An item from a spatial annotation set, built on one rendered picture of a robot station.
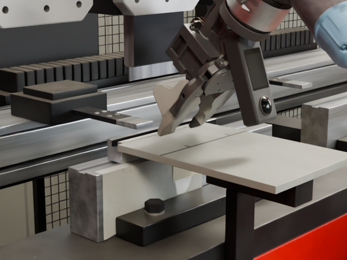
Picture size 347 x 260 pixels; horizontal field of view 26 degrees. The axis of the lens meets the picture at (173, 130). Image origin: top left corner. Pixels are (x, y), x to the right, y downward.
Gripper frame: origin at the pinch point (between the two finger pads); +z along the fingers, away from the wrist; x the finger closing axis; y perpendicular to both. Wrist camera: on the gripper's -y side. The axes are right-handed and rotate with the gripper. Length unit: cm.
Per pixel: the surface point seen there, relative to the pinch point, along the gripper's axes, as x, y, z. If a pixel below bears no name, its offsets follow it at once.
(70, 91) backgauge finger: -0.6, 20.5, 14.7
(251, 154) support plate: -0.1, -10.1, -6.8
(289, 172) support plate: 3.1, -16.3, -11.9
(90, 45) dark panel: -31, 45, 33
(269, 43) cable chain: -79, 33, 27
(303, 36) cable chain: -94, 33, 27
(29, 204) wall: -98, 84, 175
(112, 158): 7.4, 2.4, 7.1
